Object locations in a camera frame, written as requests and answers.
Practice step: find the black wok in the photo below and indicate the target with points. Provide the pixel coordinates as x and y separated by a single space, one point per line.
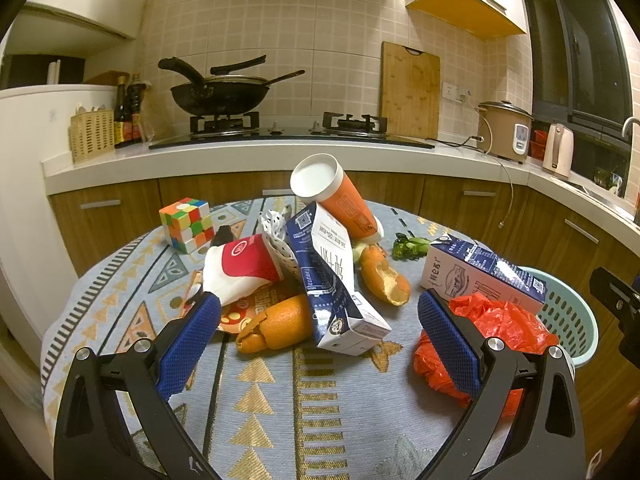
224 92

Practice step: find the dark sauce bottle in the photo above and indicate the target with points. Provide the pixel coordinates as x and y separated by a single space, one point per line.
135 99
122 122

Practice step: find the orange white paper cup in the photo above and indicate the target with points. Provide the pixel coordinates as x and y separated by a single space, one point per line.
320 178

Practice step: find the white refrigerator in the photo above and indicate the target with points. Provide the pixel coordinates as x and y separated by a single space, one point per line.
36 270

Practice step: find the orange snack wrapper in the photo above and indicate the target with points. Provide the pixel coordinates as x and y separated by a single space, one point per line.
237 315

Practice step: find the pink white electric kettle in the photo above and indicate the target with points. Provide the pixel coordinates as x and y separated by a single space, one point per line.
558 155

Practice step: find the beige rice cooker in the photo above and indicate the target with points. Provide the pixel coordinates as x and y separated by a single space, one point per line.
504 130

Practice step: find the blue white milk carton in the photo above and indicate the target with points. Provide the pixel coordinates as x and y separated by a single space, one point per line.
343 320

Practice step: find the black car key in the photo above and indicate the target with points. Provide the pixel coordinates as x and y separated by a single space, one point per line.
223 236

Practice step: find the light green laundry basket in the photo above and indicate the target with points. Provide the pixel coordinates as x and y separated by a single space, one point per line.
569 317

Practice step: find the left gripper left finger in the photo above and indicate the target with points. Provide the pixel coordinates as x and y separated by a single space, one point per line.
92 440

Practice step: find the colourful rubik's cube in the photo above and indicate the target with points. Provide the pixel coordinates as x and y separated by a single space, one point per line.
187 224

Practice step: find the red plastic bag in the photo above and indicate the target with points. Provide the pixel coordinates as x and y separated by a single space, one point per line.
518 328

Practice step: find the wooden base cabinets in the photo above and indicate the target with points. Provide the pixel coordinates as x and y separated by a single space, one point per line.
517 221

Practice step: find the black gas stove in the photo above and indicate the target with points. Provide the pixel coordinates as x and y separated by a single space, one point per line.
332 127

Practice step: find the patterned blue table cloth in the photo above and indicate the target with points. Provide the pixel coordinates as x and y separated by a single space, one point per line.
298 413

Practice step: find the white dotted paper wrapper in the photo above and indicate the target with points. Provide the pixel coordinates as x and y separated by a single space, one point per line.
272 226

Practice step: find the woven utensil basket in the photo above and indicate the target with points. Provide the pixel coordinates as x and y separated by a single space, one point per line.
91 134

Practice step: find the red white paper cup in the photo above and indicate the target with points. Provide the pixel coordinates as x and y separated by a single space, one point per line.
237 269

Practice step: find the green vegetable scrap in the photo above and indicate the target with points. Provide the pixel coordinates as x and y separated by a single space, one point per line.
409 247

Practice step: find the wooden cutting board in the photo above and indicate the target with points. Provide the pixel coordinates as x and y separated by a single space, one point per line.
410 91

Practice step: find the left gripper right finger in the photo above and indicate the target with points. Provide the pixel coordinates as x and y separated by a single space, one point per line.
545 439

